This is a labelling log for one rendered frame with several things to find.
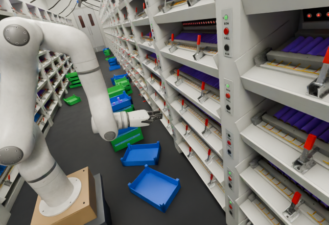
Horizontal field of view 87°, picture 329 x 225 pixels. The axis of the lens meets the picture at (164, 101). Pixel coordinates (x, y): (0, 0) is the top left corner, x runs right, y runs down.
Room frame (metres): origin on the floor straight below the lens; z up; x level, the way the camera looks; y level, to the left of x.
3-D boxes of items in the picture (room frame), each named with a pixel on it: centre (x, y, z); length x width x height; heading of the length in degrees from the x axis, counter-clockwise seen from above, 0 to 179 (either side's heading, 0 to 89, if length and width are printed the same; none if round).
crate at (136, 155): (1.17, 0.29, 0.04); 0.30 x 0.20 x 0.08; 78
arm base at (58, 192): (0.59, 0.58, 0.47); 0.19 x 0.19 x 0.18
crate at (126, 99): (1.45, 0.46, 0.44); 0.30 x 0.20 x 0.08; 113
